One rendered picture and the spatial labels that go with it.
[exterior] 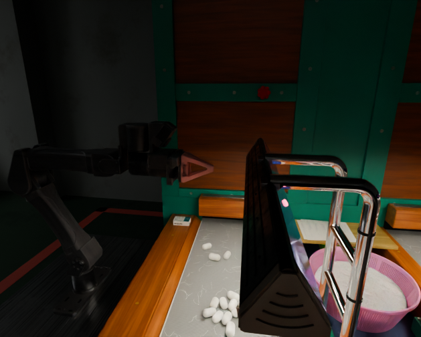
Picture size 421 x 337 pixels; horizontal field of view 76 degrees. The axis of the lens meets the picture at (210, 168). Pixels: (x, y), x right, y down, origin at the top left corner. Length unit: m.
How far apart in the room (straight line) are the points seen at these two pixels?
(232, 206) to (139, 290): 0.44
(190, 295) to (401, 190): 0.82
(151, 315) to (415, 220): 0.90
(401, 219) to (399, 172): 0.16
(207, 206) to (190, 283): 0.32
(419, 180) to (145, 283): 0.97
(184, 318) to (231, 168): 0.55
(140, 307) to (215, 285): 0.20
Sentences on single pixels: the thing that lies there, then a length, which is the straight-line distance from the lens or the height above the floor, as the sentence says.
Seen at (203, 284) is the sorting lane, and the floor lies 0.74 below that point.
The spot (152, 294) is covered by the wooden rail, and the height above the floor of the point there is 0.76.
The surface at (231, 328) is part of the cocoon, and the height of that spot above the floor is 0.76.
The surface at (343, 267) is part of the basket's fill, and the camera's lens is 0.96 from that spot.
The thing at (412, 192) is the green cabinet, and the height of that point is 0.90.
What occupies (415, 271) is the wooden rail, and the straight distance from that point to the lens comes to 0.99.
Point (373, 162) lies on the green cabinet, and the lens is 1.10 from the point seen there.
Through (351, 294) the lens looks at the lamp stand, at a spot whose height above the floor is 0.91.
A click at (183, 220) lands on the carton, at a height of 0.78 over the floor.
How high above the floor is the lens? 1.26
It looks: 17 degrees down
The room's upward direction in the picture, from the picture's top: straight up
